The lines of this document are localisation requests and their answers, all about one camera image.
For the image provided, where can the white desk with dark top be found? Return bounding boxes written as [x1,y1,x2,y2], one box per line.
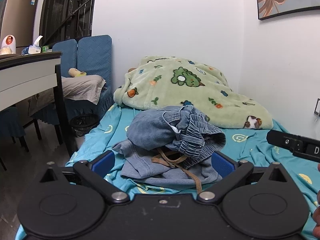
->
[0,51,78,157]

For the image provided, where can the blue tissue pack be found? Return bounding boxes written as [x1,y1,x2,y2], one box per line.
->
[21,35,43,55]

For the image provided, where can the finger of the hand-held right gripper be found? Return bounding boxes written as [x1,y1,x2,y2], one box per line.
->
[266,129,304,155]

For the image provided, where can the dark window grille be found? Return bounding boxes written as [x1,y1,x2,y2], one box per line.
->
[40,0,98,49]

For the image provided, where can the grey cloth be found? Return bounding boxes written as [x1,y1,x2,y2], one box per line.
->
[27,74,107,117]

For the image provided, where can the white device with red circle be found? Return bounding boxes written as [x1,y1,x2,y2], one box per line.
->
[0,34,17,51]

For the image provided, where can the silver refrigerator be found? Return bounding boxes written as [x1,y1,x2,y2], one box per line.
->
[0,0,39,53]

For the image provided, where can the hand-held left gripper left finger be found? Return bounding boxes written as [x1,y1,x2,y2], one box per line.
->
[40,150,130,203]

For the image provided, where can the yellow doll toy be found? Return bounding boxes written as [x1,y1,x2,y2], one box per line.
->
[69,68,87,78]

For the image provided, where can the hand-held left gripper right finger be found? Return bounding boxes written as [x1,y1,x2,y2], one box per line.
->
[196,151,288,203]

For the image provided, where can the teal bed sheet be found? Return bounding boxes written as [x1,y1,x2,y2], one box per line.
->
[15,102,320,240]

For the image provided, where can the person's right hand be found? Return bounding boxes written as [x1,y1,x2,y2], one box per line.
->
[311,164,320,238]

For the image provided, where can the black wastebasket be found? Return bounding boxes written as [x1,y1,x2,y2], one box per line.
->
[69,114,100,138]

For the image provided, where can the green printed fleece blanket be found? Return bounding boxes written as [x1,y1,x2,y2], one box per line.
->
[114,56,273,130]

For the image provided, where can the blue denim pants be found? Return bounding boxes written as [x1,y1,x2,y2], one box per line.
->
[112,105,227,194]

